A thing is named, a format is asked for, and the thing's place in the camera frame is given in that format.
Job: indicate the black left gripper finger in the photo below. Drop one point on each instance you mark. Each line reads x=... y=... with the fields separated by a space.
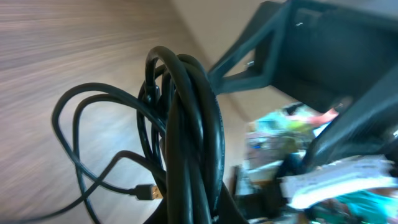
x=227 y=210

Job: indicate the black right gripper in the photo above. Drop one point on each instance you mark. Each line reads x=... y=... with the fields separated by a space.
x=326 y=51

